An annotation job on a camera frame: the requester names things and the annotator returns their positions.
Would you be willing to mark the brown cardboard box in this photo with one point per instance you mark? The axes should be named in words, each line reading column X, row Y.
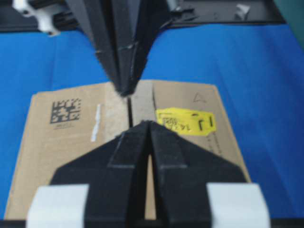
column 65, row 124

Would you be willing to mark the yellow printed label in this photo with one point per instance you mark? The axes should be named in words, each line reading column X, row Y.
column 187, row 121

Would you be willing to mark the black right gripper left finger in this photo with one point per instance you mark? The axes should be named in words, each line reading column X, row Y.
column 105, row 188

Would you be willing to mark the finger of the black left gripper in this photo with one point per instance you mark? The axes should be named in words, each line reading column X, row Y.
column 139, row 23
column 95, row 18

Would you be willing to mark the blue table mat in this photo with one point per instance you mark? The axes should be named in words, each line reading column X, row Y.
column 258, row 70

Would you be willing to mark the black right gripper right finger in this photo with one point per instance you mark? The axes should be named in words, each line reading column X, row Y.
column 198, row 189

